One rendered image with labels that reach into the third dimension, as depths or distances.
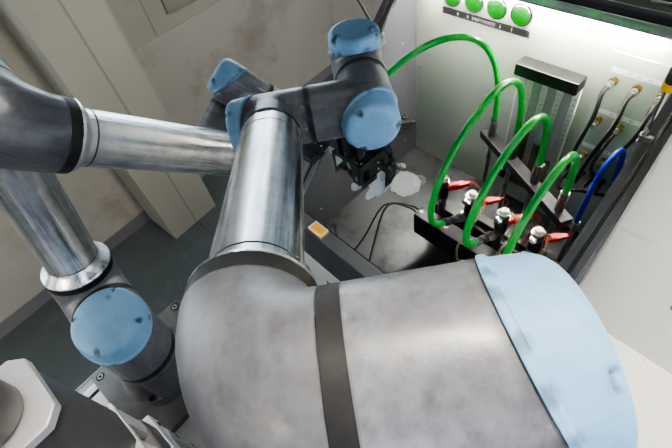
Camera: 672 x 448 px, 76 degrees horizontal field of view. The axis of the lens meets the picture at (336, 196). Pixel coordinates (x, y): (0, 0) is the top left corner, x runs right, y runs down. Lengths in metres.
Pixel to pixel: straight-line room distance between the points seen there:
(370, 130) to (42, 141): 0.37
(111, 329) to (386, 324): 0.64
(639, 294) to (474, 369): 0.77
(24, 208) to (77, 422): 0.38
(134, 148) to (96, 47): 1.43
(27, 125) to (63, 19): 1.42
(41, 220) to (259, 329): 0.60
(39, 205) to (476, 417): 0.69
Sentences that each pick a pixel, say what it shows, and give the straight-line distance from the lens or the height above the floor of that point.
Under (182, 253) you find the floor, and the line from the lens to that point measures 2.56.
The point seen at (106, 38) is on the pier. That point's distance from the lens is 2.06.
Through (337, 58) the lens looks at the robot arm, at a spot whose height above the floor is 1.55.
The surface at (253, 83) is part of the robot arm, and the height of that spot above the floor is 1.42.
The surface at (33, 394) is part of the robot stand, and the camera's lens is 0.47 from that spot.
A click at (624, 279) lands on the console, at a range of 0.96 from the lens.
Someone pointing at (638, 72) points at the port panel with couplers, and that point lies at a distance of 1.04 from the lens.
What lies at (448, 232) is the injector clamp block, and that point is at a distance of 1.11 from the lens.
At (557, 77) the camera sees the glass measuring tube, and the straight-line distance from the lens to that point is 1.06.
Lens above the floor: 1.87
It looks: 48 degrees down
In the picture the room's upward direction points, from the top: 12 degrees counter-clockwise
